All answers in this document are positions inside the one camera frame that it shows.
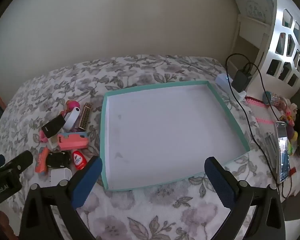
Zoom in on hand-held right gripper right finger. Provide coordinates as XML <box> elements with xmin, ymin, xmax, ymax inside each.
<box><xmin>204</xmin><ymin>156</ymin><xmax>287</xmax><ymax>240</ymax></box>

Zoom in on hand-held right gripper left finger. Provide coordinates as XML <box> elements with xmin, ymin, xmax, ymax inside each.
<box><xmin>19</xmin><ymin>156</ymin><xmax>103</xmax><ymax>240</ymax></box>

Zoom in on red bottle with white label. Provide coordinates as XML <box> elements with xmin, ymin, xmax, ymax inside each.
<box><xmin>72</xmin><ymin>149</ymin><xmax>88</xmax><ymax>170</ymax></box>

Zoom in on small pink-blue eraser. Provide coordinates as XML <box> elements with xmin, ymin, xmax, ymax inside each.
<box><xmin>34</xmin><ymin>147</ymin><xmax>50</xmax><ymax>173</ymax></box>

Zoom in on white plug adapter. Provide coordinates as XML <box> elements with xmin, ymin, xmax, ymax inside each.
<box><xmin>49</xmin><ymin>168</ymin><xmax>73</xmax><ymax>186</ymax></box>

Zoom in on black toy car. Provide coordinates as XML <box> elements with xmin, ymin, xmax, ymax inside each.
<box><xmin>45</xmin><ymin>151</ymin><xmax>71</xmax><ymax>169</ymax></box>

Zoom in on large pink-blue eraser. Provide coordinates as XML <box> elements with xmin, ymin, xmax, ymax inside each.
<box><xmin>57</xmin><ymin>132</ymin><xmax>88</xmax><ymax>151</ymax></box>

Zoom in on black charger block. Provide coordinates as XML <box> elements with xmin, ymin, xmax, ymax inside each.
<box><xmin>42</xmin><ymin>115</ymin><xmax>66</xmax><ymax>139</ymax></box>

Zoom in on white ring band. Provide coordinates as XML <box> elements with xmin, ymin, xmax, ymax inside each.
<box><xmin>63</xmin><ymin>107</ymin><xmax>81</xmax><ymax>132</ymax></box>

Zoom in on pink-haired doll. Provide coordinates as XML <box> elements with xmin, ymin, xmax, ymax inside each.
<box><xmin>61</xmin><ymin>100</ymin><xmax>81</xmax><ymax>117</ymax></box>

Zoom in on teal cardboard box tray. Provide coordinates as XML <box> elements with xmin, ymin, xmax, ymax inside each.
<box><xmin>100</xmin><ymin>80</ymin><xmax>250</xmax><ymax>192</ymax></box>

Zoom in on gold patterned box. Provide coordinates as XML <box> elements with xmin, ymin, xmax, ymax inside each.
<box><xmin>76</xmin><ymin>102</ymin><xmax>92</xmax><ymax>130</ymax></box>

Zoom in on smartphone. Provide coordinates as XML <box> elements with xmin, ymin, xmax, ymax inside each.
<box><xmin>275</xmin><ymin>121</ymin><xmax>290</xmax><ymax>183</ymax></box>

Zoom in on grey floral blanket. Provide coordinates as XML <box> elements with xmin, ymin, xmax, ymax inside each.
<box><xmin>0</xmin><ymin>54</ymin><xmax>280</xmax><ymax>240</ymax></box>

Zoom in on white mat with pink trim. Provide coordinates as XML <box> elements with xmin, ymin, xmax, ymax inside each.
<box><xmin>245</xmin><ymin>95</ymin><xmax>298</xmax><ymax>180</ymax></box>

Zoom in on pile of small colourful toys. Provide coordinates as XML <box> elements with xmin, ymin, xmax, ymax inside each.
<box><xmin>272</xmin><ymin>94</ymin><xmax>300</xmax><ymax>159</ymax></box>

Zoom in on white electronic device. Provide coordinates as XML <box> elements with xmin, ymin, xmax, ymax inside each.
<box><xmin>215</xmin><ymin>73</ymin><xmax>247</xmax><ymax>100</ymax></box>

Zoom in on black power adapter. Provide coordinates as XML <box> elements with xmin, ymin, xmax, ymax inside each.
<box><xmin>233</xmin><ymin>64</ymin><xmax>253</xmax><ymax>93</ymax></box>

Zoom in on white wooden furniture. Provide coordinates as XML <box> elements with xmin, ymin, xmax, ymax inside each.
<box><xmin>231</xmin><ymin>0</ymin><xmax>275</xmax><ymax>65</ymax></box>

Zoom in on white laundry basket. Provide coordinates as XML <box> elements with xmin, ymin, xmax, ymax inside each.
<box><xmin>255</xmin><ymin>0</ymin><xmax>300</xmax><ymax>98</ymax></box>

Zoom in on black charger cable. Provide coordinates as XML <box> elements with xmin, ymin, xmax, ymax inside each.
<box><xmin>226</xmin><ymin>53</ymin><xmax>294</xmax><ymax>198</ymax></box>

